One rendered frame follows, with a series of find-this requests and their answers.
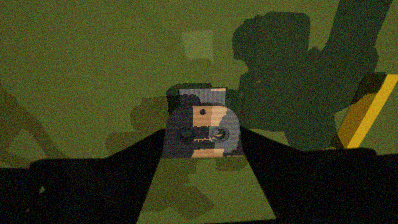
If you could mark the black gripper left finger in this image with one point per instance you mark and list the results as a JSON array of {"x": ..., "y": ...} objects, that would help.
[{"x": 123, "y": 179}]

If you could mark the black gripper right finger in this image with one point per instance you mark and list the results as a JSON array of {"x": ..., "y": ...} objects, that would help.
[{"x": 286, "y": 174}]

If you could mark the yellow rectangular bar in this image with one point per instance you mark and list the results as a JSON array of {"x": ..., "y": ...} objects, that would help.
[{"x": 371, "y": 97}]

